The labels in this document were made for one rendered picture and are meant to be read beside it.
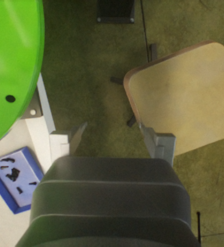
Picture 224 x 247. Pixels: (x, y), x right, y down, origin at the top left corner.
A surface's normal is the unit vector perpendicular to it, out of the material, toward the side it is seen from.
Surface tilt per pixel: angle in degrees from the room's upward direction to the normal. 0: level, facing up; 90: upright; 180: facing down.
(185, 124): 0
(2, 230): 0
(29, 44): 25
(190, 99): 0
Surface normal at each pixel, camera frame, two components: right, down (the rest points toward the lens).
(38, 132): -0.01, 0.27
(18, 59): 0.39, 0.36
